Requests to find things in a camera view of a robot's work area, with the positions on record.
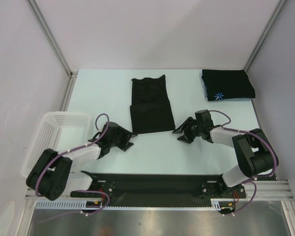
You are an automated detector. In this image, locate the right vertical aluminium post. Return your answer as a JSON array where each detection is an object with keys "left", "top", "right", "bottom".
[{"left": 243, "top": 0, "right": 289, "bottom": 73}]

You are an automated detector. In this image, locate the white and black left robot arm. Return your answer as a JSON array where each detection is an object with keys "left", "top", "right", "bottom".
[{"left": 26, "top": 122, "right": 137, "bottom": 201}]

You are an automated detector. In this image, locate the aluminium frame rail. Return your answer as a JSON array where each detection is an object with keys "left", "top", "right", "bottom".
[{"left": 25, "top": 180, "right": 294, "bottom": 201}]

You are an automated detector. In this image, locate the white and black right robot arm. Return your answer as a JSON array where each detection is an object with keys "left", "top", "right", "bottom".
[{"left": 118, "top": 110, "right": 278, "bottom": 197}]

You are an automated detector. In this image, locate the folded black t shirt with logo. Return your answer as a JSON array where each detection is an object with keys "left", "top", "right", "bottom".
[{"left": 202, "top": 69, "right": 256, "bottom": 101}]

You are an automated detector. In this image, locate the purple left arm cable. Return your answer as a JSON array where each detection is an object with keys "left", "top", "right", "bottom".
[{"left": 35, "top": 113, "right": 111, "bottom": 219}]

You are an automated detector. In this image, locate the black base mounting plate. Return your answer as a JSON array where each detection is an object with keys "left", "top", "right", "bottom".
[{"left": 70, "top": 172, "right": 240, "bottom": 202}]

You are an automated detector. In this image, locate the white slotted cable duct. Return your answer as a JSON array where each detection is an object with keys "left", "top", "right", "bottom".
[{"left": 35, "top": 199, "right": 235, "bottom": 210}]

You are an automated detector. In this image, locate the left vertical aluminium post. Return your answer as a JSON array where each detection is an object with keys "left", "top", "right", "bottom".
[{"left": 27, "top": 0, "right": 73, "bottom": 77}]

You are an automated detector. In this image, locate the vertical aluminium post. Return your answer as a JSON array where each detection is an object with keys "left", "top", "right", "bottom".
[
  {"left": 243, "top": 0, "right": 289, "bottom": 73},
  {"left": 27, "top": 0, "right": 73, "bottom": 77}
]

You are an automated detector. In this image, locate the white plastic basket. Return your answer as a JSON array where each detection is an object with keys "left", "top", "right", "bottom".
[{"left": 21, "top": 111, "right": 91, "bottom": 178}]

